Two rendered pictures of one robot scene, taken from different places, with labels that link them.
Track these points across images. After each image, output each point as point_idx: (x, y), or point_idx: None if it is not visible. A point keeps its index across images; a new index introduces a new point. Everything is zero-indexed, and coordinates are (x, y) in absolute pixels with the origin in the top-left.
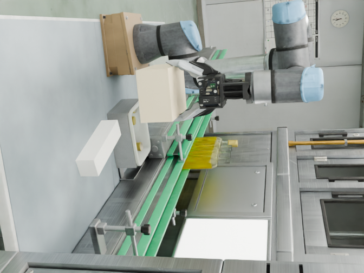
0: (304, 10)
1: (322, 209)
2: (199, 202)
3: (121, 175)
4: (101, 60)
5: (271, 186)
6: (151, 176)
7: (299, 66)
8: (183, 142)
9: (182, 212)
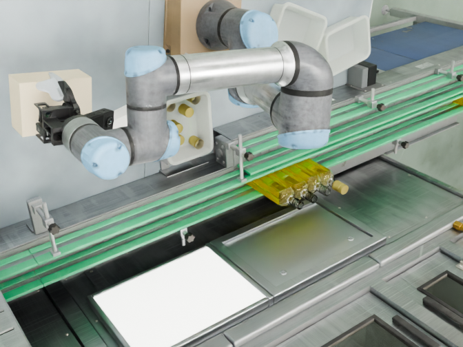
0: (151, 65)
1: (353, 327)
2: (243, 236)
3: (161, 166)
4: (155, 34)
5: (332, 264)
6: (185, 182)
7: (120, 131)
8: (273, 159)
9: (186, 236)
